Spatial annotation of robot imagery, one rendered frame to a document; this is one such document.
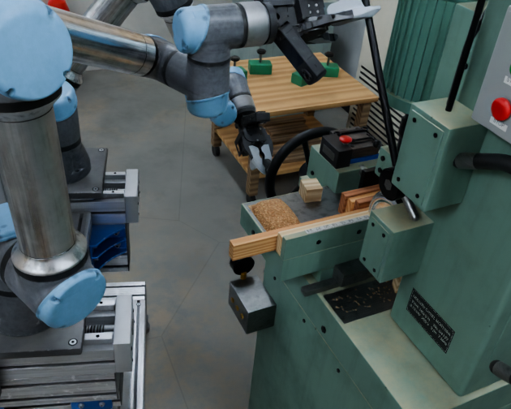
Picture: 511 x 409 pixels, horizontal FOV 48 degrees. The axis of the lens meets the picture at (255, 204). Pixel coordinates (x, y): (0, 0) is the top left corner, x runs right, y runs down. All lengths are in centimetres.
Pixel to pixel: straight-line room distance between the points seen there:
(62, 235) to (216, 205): 195
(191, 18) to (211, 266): 164
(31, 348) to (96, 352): 13
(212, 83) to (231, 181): 201
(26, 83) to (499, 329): 81
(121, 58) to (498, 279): 71
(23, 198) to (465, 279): 71
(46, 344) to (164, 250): 146
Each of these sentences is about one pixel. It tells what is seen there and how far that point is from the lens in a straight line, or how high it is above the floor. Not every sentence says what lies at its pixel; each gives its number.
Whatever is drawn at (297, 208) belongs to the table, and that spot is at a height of 90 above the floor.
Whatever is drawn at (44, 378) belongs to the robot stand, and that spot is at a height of 68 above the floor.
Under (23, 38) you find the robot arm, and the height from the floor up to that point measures 142.
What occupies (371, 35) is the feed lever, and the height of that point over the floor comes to 134.
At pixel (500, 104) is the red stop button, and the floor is 137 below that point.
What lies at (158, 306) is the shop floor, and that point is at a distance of 232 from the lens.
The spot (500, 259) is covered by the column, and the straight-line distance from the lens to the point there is 97.
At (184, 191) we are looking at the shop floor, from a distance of 291.
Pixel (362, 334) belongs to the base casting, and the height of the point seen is 80.
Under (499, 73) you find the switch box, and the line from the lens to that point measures 83.
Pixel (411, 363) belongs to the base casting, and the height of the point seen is 80.
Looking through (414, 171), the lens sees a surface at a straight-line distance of 94.
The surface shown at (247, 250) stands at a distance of 116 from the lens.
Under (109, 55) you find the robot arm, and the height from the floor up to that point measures 130.
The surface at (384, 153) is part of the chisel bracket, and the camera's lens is 127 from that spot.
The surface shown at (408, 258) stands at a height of 101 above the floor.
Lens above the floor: 168
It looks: 36 degrees down
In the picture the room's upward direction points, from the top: 6 degrees clockwise
